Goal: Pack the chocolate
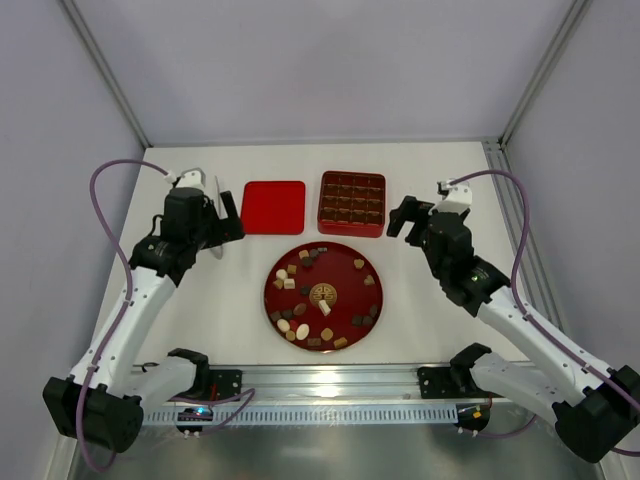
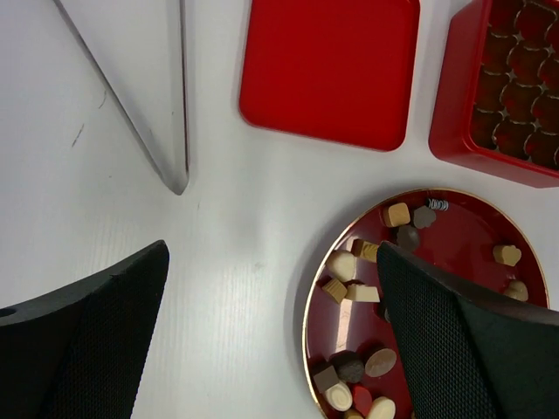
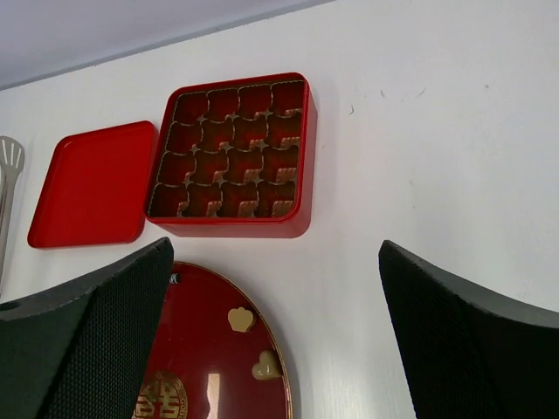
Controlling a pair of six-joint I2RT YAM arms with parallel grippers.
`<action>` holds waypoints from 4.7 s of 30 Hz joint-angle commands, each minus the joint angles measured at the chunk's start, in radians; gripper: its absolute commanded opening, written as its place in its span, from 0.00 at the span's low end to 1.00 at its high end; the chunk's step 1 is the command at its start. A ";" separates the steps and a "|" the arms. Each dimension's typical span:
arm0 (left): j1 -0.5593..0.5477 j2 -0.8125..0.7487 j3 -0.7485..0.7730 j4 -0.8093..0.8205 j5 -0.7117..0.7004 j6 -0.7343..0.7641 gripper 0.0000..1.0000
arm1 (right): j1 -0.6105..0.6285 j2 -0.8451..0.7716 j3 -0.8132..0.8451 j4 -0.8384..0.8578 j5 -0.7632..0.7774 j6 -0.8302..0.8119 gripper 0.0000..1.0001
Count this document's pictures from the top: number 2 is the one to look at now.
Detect brown square chocolate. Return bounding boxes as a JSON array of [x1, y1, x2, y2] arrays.
[[311, 363, 339, 393]]

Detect white swirl chocolate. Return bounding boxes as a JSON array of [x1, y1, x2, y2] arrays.
[[324, 381, 353, 412]]

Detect dark speckled chocolate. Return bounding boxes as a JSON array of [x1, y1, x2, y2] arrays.
[[331, 351, 365, 384]]

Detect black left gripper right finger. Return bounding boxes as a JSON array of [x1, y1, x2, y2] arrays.
[[377, 242, 558, 418]]

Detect tan ridged chocolate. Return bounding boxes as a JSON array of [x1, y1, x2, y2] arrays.
[[321, 278, 348, 305]]

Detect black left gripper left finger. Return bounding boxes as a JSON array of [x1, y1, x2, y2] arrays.
[[1, 240, 169, 418]]

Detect white oval chocolate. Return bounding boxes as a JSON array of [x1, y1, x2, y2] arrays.
[[366, 396, 397, 419]]

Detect tan striped chocolate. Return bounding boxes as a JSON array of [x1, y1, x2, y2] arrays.
[[351, 239, 379, 263]]

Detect brown oval chocolate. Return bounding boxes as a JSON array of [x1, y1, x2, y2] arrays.
[[365, 347, 397, 378]]

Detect red tin lid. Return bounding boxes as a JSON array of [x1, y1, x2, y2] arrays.
[[238, 0, 420, 152]]

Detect white round chocolate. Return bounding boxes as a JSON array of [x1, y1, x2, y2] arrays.
[[326, 250, 356, 282]]

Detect dark round chocolate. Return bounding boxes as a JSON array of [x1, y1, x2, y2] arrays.
[[397, 224, 421, 252]]

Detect dark flower chocolate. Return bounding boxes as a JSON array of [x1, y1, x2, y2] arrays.
[[412, 205, 437, 230]]

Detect metal tongs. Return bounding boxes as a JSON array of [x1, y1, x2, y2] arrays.
[[55, 1, 189, 196]]

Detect round red tray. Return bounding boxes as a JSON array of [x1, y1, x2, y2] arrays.
[[302, 189, 549, 418]]

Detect red chocolate box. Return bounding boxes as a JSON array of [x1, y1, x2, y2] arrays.
[[429, 1, 558, 188]]

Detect red chocolate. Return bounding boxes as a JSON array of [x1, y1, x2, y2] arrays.
[[352, 384, 373, 417]]

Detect white wedge chocolate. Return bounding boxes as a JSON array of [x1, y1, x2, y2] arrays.
[[344, 284, 381, 303]]

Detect tan square chocolate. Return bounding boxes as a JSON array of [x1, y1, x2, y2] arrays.
[[383, 203, 411, 228]]

